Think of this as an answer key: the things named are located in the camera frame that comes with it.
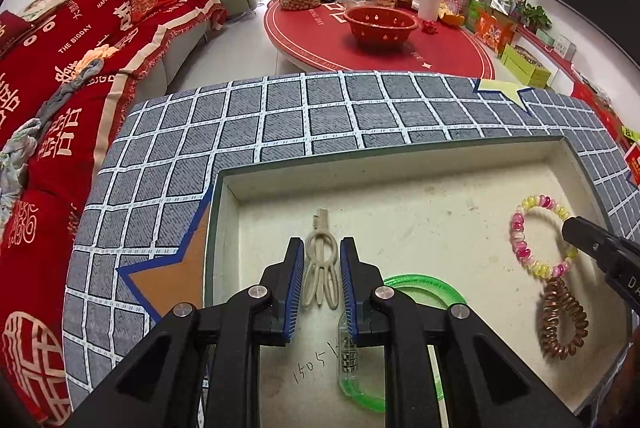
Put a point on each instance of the green plastic bangle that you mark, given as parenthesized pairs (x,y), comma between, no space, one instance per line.
(425,280)

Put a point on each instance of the clear plastic clip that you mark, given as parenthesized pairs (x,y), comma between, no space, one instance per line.
(347,363)

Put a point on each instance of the stack of green boxes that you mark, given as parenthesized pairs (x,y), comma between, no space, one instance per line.
(525,68)

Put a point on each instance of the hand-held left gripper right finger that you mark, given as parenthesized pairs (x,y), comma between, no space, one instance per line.
(349,293)

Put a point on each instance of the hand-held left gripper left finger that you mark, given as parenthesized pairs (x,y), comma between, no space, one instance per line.
(296,288)

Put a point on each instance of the grey knotted cloth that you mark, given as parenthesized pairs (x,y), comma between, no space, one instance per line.
(65,93)

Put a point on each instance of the white paper roll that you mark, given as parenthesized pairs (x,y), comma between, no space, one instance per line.
(428,6)

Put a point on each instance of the orange gift box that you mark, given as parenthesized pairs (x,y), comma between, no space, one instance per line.
(495,31)

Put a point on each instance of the red plastic colander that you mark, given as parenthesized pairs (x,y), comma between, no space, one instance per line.
(380,26)

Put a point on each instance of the shallow white tray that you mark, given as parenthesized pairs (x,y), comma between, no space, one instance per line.
(425,208)

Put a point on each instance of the red covered sofa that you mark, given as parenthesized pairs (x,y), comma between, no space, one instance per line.
(150,38)

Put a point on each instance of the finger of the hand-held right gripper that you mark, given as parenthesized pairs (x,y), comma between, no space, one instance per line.
(590,243)

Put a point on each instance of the small red ornament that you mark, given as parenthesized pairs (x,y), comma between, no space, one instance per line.
(430,27)

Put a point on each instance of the yellow red box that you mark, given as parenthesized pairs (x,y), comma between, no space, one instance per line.
(632,163)

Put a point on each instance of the red dragon print box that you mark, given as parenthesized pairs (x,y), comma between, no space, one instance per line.
(595,101)

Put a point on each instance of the beige hair clip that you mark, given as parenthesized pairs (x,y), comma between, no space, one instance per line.
(320,238)

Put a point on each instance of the round red coffee table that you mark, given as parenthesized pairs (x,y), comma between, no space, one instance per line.
(310,38)

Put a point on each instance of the dark red cushion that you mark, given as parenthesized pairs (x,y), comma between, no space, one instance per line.
(12,33)

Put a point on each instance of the potted green plant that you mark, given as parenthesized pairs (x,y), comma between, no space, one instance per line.
(536,16)

